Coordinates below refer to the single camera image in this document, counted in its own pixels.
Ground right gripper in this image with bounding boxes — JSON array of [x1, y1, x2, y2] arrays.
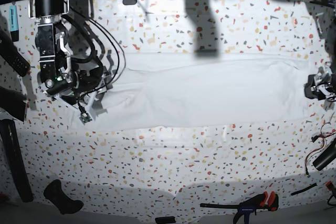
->
[[44, 70, 112, 119]]

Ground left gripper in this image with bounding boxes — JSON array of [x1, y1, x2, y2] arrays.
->
[[304, 67, 335, 103]]

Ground white T-shirt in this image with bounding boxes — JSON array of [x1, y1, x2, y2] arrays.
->
[[67, 53, 310, 131]]

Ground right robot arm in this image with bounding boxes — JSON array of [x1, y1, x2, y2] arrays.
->
[[28, 0, 117, 124]]

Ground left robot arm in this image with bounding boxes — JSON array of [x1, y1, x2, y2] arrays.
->
[[304, 0, 335, 103]]

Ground black cylinder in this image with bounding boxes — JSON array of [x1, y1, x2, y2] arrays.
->
[[313, 139, 335, 171]]

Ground black remote control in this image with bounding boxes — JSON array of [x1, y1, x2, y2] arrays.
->
[[1, 30, 30, 77]]

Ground terrazzo pattern tablecloth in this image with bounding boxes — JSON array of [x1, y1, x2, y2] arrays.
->
[[0, 0, 336, 223]]

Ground blue highlighter pen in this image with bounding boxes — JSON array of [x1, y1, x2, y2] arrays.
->
[[9, 5, 19, 42]]

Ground black game controller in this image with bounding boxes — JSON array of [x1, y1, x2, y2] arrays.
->
[[44, 179, 84, 215]]

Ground black orange bar clamp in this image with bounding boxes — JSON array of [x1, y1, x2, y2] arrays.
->
[[200, 191, 279, 224]]

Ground small black box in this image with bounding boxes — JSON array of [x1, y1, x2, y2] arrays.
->
[[155, 216, 176, 224]]

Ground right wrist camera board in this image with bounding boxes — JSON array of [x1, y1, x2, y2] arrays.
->
[[79, 113, 92, 125]]

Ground red black wires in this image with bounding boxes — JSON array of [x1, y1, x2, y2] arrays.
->
[[304, 121, 336, 175]]

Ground black fabric strap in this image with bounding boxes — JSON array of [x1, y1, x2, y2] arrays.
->
[[0, 86, 28, 122]]

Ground black cable piece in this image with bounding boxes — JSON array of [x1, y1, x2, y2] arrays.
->
[[290, 183, 318, 196]]

